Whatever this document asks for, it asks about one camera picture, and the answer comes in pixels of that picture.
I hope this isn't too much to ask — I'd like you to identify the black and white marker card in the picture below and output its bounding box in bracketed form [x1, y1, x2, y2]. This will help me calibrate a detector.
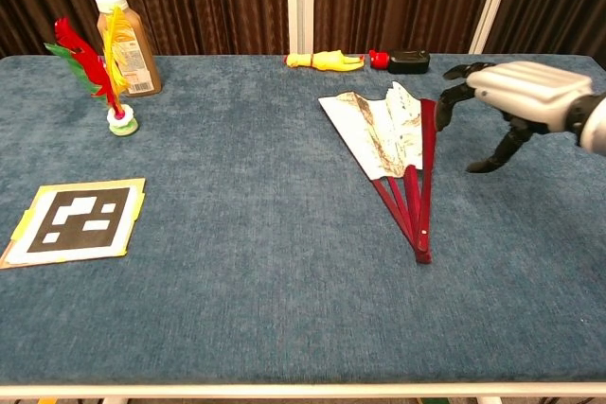
[0, 178, 147, 271]

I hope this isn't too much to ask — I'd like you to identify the black small device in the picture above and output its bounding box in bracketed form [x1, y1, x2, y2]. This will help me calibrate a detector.
[368, 48, 432, 76]

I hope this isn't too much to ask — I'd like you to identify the red-ribbed painted paper folding fan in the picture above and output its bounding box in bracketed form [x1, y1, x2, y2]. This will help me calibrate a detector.
[317, 80, 437, 266]

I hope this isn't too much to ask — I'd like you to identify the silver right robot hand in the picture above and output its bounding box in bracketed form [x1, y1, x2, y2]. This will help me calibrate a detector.
[435, 61, 596, 174]

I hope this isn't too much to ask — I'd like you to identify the blue table cloth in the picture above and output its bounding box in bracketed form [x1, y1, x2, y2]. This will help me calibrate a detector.
[0, 53, 606, 386]

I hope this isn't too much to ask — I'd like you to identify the yellow rubber chicken toy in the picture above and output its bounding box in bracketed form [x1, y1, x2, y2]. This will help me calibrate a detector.
[283, 49, 365, 72]

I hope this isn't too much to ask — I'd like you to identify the small red yellow flower toy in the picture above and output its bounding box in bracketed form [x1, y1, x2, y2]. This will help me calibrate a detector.
[44, 6, 141, 137]

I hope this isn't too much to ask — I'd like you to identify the brown bottle with white cap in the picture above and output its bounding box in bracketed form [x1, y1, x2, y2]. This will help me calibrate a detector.
[94, 0, 163, 98]

